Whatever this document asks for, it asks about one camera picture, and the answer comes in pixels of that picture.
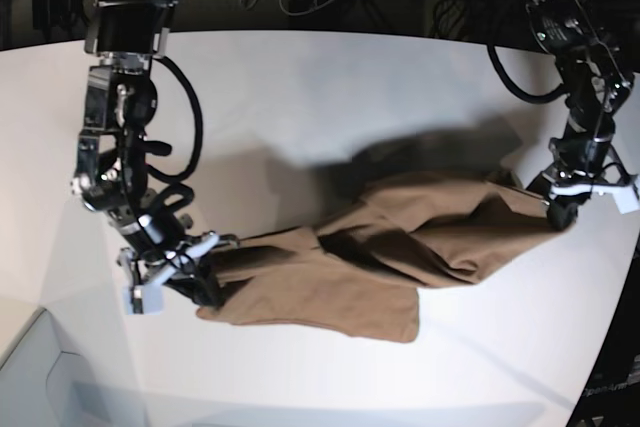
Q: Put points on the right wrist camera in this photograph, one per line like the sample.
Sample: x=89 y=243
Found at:
x=143 y=300

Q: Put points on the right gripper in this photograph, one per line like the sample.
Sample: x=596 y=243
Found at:
x=160 y=251

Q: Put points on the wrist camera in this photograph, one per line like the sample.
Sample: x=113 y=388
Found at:
x=626 y=199
x=143 y=300

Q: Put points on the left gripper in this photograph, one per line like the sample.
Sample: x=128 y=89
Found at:
x=581 y=166

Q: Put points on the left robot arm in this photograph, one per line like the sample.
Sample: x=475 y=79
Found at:
x=596 y=81

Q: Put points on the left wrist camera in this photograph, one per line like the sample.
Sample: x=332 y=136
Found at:
x=626 y=199

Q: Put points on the brown t-shirt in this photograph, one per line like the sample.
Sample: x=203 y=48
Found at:
x=358 y=272

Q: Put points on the white box at table corner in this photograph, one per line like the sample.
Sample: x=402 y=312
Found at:
x=40 y=380

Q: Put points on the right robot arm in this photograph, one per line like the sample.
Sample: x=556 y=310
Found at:
x=112 y=176

